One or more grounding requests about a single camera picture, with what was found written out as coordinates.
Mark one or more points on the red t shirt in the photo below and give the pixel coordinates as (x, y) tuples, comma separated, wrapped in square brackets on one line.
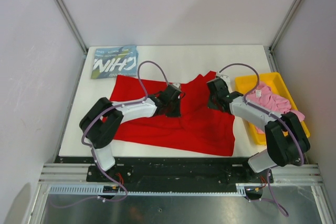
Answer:
[(198, 129)]

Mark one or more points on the right aluminium frame post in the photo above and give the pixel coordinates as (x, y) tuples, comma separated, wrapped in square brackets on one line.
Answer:
[(293, 9)]

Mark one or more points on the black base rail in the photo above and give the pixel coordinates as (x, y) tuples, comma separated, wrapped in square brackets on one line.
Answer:
[(194, 173)]

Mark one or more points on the folded blue printed t shirt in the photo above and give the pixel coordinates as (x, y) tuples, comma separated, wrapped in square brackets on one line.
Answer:
[(111, 62)]

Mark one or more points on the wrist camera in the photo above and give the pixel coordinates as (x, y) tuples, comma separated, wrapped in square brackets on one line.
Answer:
[(177, 85), (225, 78)]

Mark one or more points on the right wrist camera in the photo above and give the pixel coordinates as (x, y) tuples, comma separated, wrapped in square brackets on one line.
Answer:
[(225, 78)]

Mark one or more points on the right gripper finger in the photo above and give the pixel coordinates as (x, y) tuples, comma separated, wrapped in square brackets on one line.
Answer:
[(212, 104), (224, 108)]

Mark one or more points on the grey slotted cable duct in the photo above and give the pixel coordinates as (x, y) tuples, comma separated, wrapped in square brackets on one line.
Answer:
[(110, 190)]

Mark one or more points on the left aluminium frame post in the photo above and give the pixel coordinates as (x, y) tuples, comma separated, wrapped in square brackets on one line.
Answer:
[(71, 25)]

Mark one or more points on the pink t shirt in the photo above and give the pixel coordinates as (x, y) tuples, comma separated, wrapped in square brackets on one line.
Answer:
[(264, 96)]

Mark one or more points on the yellow plastic tray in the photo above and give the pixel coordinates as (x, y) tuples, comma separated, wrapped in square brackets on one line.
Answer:
[(244, 84)]

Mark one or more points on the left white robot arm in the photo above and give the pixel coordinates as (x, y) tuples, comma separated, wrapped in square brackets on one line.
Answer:
[(102, 121)]

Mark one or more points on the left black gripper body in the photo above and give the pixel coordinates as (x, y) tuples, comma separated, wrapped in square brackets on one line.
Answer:
[(173, 108)]

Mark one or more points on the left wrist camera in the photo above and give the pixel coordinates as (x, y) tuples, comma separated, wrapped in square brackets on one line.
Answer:
[(177, 85)]

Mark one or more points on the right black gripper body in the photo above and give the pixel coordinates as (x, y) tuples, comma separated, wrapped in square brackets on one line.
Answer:
[(212, 102)]

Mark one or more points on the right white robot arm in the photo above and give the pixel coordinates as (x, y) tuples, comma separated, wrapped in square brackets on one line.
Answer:
[(285, 137)]

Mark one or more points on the aluminium frame post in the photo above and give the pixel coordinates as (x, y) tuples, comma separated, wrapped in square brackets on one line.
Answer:
[(71, 25), (293, 9)]

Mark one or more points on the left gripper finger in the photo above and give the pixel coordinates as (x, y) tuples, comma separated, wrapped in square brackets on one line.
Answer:
[(176, 109), (169, 112)]

